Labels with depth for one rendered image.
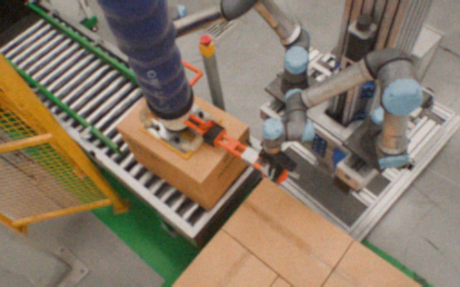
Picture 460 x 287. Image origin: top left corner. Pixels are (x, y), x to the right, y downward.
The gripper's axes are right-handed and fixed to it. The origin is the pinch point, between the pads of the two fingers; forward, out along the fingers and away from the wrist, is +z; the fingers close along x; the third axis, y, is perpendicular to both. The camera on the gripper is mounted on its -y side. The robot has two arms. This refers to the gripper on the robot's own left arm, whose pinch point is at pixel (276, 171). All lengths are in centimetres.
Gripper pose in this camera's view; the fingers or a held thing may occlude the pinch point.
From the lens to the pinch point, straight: 180.6
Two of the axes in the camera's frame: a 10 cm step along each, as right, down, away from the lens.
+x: -6.0, 7.1, -3.7
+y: -8.0, -4.7, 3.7
